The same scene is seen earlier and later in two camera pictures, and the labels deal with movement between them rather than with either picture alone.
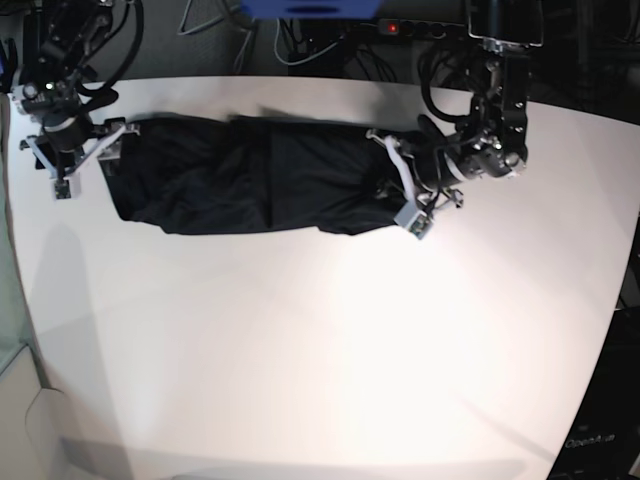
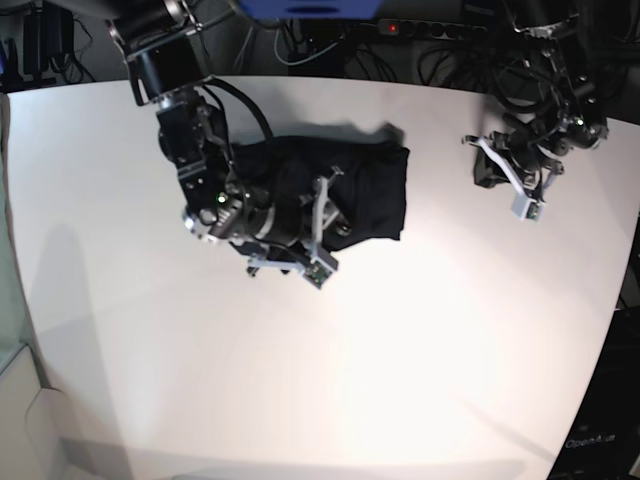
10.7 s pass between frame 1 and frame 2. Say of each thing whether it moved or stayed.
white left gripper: moved
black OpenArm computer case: stayed
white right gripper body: moved
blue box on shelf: stayed
